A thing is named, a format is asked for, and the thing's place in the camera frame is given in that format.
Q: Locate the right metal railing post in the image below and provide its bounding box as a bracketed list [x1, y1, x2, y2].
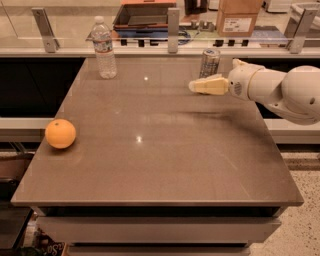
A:
[288, 8, 318, 54]

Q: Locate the cardboard box with label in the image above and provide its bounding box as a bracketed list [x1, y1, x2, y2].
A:
[216, 0, 262, 37]

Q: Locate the table drawer cabinet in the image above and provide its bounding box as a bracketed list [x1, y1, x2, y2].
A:
[38, 216, 281, 256]

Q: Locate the orange fruit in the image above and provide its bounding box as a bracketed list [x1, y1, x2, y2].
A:
[45, 119, 76, 149]

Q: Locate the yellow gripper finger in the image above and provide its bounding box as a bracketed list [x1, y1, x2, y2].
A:
[189, 77, 228, 95]
[204, 74, 224, 80]

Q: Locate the middle metal railing post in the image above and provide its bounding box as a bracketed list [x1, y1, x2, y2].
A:
[168, 8, 179, 53]

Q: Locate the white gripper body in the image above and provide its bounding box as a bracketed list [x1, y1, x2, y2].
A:
[228, 59, 264, 100]

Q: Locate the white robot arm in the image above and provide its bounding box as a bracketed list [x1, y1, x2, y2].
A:
[189, 59, 320, 125]

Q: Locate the metal railing post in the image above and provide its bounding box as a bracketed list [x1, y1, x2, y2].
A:
[168, 8, 179, 53]
[32, 7, 60, 53]
[288, 8, 318, 54]

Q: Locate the grey open tray box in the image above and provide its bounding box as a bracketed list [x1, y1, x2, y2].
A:
[113, 0, 176, 29]

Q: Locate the clear plastic water bottle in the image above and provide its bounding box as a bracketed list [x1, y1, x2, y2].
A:
[90, 16, 117, 79]

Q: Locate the silver redbull can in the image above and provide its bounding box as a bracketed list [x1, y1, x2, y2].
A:
[199, 49, 220, 78]

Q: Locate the left metal railing post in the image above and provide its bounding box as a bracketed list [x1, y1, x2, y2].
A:
[32, 7, 60, 53]

